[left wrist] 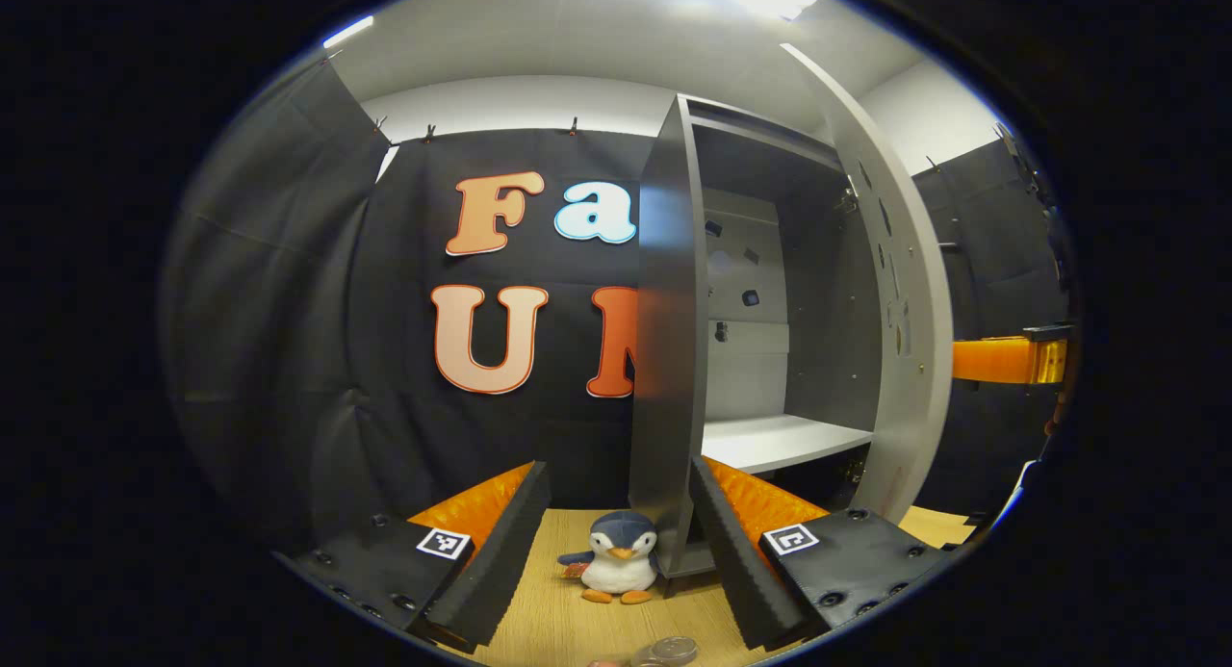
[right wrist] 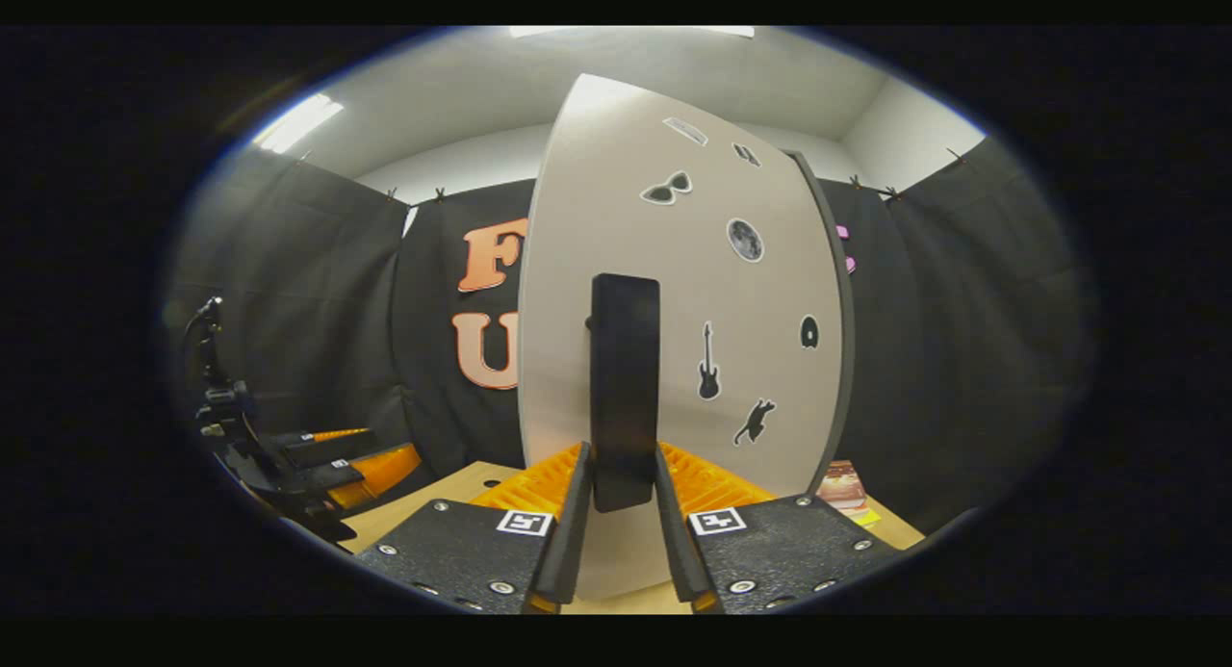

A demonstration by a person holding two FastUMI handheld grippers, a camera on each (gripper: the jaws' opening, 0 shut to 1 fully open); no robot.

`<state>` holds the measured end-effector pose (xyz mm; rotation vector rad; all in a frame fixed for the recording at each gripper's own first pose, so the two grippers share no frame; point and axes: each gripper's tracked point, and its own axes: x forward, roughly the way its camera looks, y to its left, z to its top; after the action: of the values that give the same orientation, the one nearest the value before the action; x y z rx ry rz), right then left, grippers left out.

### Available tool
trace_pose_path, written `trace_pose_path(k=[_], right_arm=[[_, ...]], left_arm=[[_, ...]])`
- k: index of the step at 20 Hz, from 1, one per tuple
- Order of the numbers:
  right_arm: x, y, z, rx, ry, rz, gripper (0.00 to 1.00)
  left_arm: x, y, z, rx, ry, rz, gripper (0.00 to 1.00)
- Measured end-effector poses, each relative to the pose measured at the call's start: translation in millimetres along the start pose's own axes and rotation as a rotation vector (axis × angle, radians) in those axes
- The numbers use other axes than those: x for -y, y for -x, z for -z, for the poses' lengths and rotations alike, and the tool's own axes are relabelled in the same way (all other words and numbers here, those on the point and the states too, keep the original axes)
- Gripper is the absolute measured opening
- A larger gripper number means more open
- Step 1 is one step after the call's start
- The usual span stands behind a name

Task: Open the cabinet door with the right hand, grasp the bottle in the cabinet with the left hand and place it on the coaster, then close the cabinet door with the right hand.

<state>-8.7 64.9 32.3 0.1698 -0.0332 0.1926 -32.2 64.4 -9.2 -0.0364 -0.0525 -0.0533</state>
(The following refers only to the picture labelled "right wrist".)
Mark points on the black backdrop cloth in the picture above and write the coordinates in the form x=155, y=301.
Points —
x=962, y=359

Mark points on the white cabinet door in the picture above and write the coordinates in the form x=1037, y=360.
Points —
x=577, y=215

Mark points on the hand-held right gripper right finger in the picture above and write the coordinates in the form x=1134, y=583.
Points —
x=679, y=542

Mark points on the brown cover book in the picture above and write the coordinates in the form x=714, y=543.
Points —
x=840, y=484

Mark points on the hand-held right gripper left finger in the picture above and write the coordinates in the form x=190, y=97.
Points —
x=573, y=542

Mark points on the grey cabinet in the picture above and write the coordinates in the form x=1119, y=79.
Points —
x=849, y=340

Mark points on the ceiling light panel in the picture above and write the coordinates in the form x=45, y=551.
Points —
x=626, y=31
x=298, y=123

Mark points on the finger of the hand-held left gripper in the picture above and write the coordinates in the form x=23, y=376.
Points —
x=332, y=442
x=371, y=474

